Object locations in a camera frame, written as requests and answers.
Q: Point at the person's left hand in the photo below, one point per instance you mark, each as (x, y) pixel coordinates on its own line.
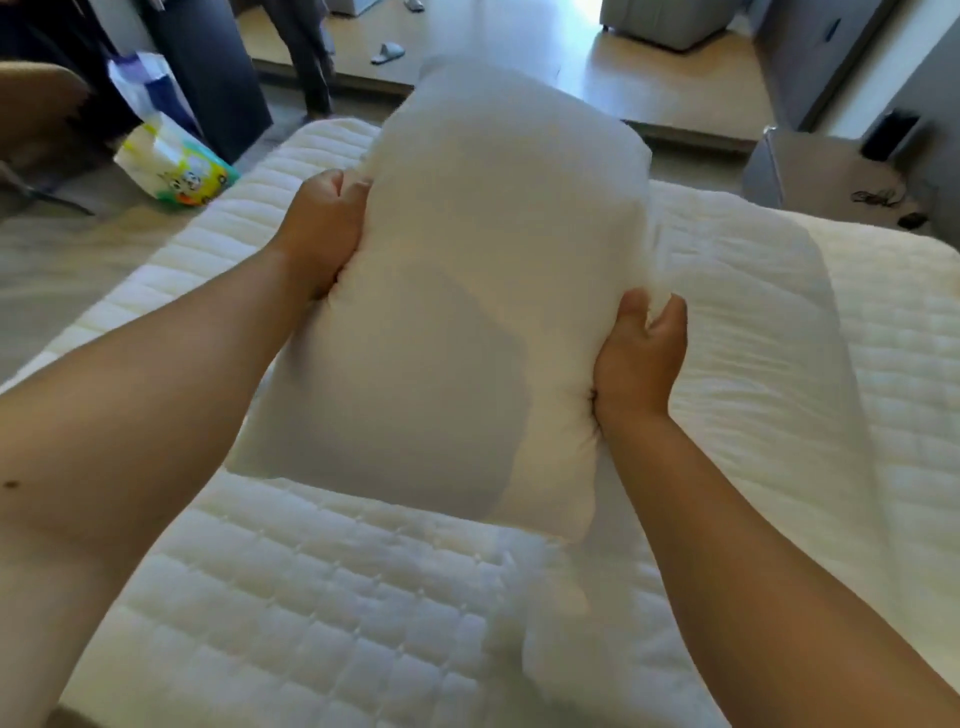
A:
(315, 240)

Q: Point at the person's right hand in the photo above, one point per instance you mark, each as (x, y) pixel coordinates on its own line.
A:
(634, 375)

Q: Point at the person's right thumb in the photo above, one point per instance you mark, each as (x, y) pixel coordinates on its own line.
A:
(632, 311)

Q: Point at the person's left thumb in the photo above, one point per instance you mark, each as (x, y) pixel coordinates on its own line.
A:
(355, 199)

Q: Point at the white pillow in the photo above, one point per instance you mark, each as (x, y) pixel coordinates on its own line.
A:
(480, 262)

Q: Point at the person's right forearm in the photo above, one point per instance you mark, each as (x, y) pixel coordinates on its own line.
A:
(735, 570)

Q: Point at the person's left forearm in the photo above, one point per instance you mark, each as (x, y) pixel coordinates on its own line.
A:
(150, 390)

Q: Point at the white pillowcase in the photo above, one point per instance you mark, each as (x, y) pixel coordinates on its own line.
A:
(750, 337)

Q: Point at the colourful printed plastic packet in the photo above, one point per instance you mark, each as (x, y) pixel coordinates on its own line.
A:
(176, 169)

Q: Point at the dark cabinet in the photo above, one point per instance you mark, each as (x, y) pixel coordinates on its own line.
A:
(214, 75)

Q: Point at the grey bedside table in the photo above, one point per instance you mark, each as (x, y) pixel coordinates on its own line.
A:
(817, 176)

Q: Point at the white and blue shopping bag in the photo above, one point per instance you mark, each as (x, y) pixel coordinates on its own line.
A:
(146, 84)

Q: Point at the small black object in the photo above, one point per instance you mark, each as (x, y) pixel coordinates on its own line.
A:
(912, 220)

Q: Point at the grey sofa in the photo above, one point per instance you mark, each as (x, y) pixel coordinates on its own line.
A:
(667, 19)

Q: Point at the black bin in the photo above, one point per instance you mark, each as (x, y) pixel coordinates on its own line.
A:
(890, 135)

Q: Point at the grey wardrobe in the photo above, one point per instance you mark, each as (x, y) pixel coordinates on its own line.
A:
(821, 52)

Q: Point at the brown chair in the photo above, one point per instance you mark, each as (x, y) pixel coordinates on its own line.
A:
(37, 127)

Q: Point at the white quilted mattress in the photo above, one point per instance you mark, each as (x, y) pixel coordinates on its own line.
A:
(315, 600)

